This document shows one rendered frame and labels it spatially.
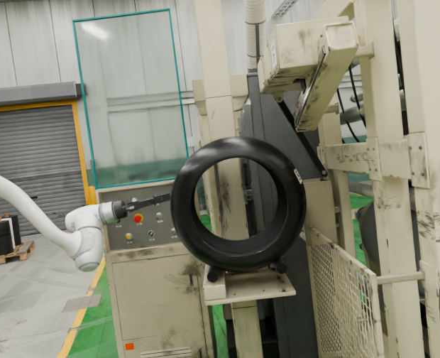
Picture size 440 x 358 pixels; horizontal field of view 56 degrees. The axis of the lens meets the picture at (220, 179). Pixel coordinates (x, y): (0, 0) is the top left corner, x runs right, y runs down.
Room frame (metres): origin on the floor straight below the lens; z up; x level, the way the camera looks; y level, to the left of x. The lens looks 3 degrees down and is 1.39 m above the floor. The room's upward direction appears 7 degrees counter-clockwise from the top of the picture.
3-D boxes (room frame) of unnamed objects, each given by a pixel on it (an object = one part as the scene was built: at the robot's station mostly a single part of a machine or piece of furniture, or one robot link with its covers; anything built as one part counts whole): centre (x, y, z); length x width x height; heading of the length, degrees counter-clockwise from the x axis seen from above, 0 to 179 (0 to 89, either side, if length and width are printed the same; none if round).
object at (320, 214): (2.04, -0.44, 1.05); 0.20 x 0.15 x 0.30; 0
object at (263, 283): (1.82, -0.06, 0.80); 0.37 x 0.36 x 0.02; 90
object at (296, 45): (1.70, -0.36, 1.71); 0.61 x 0.25 x 0.15; 0
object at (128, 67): (2.38, 0.43, 1.75); 0.55 x 0.02 x 0.95; 90
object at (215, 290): (1.82, 0.08, 0.84); 0.36 x 0.09 x 0.06; 0
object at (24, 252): (7.44, 3.98, 0.38); 1.20 x 0.80 x 0.76; 18
